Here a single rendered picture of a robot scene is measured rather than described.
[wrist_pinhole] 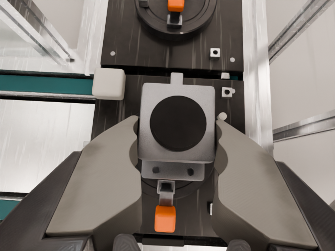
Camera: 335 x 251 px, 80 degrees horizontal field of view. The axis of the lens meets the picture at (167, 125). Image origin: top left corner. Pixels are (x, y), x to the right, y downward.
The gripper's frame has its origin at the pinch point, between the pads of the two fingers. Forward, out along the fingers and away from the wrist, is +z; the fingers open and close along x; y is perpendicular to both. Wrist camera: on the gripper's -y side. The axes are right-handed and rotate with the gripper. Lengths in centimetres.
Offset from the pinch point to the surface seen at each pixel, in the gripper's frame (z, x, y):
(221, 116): 7.7, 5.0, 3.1
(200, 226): 7.0, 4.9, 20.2
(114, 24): 27.4, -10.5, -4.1
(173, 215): 1.4, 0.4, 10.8
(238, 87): 20.7, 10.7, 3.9
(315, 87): 32.7, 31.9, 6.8
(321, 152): 23.5, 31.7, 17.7
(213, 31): 27.1, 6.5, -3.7
